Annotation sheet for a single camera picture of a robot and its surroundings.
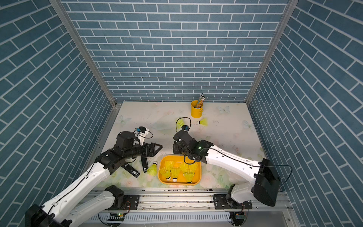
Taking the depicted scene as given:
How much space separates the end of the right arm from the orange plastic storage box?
294 mm

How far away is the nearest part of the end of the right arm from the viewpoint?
53 cm

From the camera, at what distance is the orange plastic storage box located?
0.80 metres
